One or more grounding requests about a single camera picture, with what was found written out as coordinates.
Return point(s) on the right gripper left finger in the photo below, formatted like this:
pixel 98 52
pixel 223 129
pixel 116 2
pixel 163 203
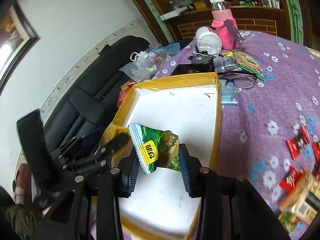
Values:
pixel 115 183

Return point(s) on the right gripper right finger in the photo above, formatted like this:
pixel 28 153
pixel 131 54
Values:
pixel 231 208

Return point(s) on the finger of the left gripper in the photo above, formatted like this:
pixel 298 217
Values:
pixel 115 144

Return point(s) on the green pea snack packet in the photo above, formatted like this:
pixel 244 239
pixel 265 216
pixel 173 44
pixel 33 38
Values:
pixel 155 148

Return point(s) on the red cartoon candy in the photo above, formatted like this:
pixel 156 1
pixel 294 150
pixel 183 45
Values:
pixel 289 182

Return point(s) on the orange cracker pack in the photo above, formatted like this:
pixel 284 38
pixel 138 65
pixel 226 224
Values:
pixel 303 200

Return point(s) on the red black candy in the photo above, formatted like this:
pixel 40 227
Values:
pixel 299 142
pixel 316 151

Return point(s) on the person's left hand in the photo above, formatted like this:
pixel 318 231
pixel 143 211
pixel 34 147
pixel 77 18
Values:
pixel 23 220

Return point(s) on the yellow taped white box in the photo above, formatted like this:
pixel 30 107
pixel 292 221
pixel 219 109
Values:
pixel 163 117

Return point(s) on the purple floral tablecloth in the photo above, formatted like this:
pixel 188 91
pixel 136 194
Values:
pixel 253 133

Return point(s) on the clear plastic bag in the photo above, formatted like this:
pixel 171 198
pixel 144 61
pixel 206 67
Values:
pixel 143 66

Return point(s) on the blue card pouch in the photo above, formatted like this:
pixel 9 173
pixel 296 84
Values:
pixel 229 95

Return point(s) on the eyeglasses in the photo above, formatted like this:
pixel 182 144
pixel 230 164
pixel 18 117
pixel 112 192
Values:
pixel 239 80

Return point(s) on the small black device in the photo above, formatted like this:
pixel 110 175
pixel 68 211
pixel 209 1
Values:
pixel 203 62

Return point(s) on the round biscuit green pack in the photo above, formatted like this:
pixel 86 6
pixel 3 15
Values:
pixel 248 63

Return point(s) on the white round lidded container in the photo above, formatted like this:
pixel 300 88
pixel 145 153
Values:
pixel 207 40

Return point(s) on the pink sleeved glass bottle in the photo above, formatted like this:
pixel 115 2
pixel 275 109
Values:
pixel 225 25

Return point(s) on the framed wall picture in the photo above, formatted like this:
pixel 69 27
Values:
pixel 17 38

